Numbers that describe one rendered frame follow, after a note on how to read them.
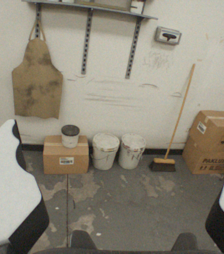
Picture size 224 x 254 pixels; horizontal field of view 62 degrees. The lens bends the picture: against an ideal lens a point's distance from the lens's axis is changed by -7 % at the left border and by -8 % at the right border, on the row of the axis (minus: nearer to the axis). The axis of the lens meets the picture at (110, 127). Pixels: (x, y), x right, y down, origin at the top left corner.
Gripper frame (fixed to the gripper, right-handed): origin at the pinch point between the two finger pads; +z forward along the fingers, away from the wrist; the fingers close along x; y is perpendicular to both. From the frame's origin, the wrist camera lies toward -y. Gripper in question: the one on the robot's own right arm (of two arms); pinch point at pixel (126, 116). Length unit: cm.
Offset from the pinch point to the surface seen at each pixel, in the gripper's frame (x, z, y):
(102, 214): -10, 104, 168
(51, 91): -70, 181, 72
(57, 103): -64, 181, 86
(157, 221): 47, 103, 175
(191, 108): 97, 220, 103
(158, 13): 37, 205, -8
